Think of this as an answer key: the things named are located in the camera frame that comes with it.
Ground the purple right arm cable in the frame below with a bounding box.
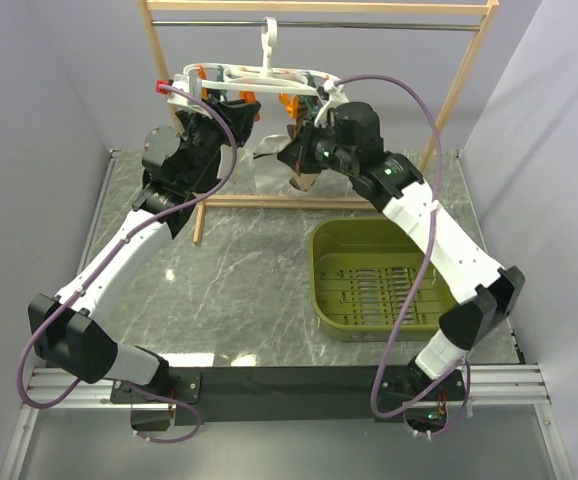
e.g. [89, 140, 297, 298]
[338, 74, 470, 441]

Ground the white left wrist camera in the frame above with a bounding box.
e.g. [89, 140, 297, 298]
[156, 74, 208, 116]

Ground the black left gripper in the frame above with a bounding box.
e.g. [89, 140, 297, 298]
[181, 97, 262, 191]

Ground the wooden drying rack frame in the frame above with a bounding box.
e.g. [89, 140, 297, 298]
[138, 1, 499, 245]

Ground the olive green plastic basket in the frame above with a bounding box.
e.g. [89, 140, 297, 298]
[308, 217, 475, 343]

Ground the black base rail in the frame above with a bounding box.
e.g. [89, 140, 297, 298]
[110, 365, 467, 423]

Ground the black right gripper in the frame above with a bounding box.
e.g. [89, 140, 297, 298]
[278, 116, 358, 178]

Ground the brown striped sock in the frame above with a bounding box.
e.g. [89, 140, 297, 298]
[286, 124, 320, 192]

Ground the white plastic clip hanger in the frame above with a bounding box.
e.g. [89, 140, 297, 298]
[173, 17, 339, 96]

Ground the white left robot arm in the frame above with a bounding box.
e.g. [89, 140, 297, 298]
[23, 99, 260, 402]

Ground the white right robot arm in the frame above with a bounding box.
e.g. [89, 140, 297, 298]
[277, 102, 525, 418]

